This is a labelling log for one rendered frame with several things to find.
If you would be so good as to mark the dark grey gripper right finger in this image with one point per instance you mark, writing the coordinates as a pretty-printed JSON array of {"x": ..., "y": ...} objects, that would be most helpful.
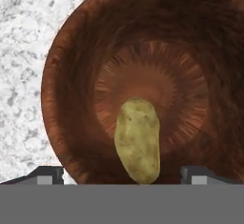
[{"x": 198, "y": 174}]

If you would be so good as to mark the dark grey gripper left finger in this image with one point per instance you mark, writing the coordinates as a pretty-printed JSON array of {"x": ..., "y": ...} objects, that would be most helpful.
[{"x": 47, "y": 174}]

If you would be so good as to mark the yellow-green potato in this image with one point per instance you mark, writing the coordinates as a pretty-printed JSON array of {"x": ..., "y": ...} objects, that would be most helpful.
[{"x": 138, "y": 142}]

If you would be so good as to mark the brown wooden bowl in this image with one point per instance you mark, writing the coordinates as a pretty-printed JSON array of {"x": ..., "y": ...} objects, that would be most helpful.
[{"x": 178, "y": 59}]

